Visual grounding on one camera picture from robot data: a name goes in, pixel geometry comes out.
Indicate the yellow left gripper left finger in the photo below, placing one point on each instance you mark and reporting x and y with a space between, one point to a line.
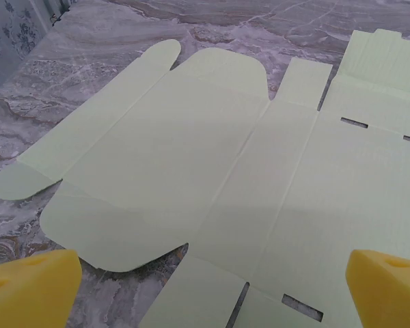
27 290

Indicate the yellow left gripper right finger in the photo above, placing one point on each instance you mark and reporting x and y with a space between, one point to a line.
386 294

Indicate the light green paper box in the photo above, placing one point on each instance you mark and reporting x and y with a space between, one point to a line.
205 164

